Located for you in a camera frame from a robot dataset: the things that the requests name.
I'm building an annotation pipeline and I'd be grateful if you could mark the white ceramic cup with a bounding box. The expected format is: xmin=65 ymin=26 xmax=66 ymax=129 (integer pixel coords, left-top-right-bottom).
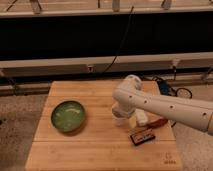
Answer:
xmin=113 ymin=116 xmax=129 ymax=126

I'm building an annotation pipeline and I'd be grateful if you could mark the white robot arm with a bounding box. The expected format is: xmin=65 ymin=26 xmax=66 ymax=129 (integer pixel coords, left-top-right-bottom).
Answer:
xmin=112 ymin=75 xmax=213 ymax=136

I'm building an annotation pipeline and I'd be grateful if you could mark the green ceramic bowl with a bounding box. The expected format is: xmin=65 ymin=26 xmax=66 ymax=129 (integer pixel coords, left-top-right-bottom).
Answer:
xmin=51 ymin=101 xmax=86 ymax=133

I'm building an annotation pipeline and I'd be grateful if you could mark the white rectangular block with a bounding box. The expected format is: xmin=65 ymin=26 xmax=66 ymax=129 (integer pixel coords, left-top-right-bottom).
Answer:
xmin=135 ymin=109 xmax=149 ymax=126

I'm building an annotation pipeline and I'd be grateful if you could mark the wooden cutting board table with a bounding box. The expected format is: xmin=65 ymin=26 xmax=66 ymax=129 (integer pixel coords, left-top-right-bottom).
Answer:
xmin=26 ymin=80 xmax=182 ymax=171

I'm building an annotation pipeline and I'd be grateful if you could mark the brown wooden piece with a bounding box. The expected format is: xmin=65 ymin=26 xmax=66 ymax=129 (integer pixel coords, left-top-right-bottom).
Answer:
xmin=149 ymin=118 xmax=168 ymax=129

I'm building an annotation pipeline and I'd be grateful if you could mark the black hanging cable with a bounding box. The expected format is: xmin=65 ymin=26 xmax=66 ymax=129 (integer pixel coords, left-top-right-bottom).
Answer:
xmin=101 ymin=5 xmax=135 ymax=74

